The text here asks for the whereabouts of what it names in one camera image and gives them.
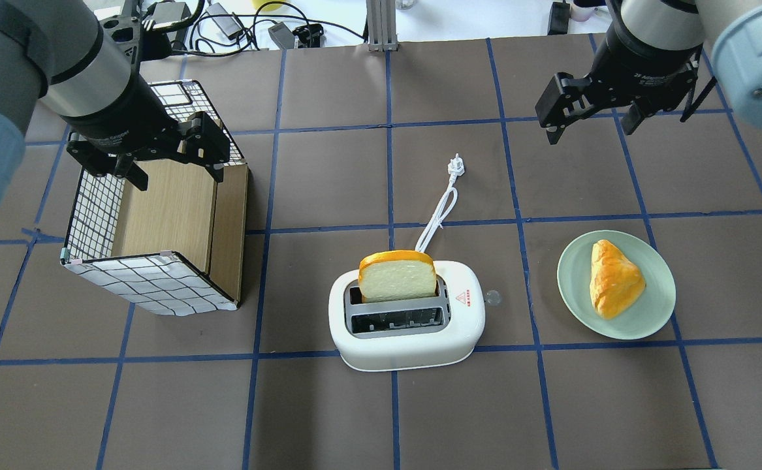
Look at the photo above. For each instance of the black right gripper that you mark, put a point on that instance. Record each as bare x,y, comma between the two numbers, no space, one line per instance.
638,67

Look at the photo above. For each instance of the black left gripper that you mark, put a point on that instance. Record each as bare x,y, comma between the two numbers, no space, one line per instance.
121,112

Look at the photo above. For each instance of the white two-slot toaster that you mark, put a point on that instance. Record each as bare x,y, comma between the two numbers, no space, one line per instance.
408,334

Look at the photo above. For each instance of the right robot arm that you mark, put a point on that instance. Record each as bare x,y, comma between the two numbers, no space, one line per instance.
731,35

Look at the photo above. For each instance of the black power adapter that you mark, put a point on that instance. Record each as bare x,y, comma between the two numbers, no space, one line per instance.
558,20

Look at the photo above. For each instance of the orange triangular pastry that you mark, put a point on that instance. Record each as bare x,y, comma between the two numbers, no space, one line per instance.
616,283

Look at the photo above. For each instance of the light green plate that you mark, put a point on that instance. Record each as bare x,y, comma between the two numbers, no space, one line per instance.
647,315

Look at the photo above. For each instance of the bread slice with orange crust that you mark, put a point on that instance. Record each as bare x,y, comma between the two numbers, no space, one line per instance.
397,275

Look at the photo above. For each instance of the wire basket with checkered cloth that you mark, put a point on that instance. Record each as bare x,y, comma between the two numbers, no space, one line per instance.
173,249

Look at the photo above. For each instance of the aluminium frame post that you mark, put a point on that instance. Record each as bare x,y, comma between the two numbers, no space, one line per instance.
381,22

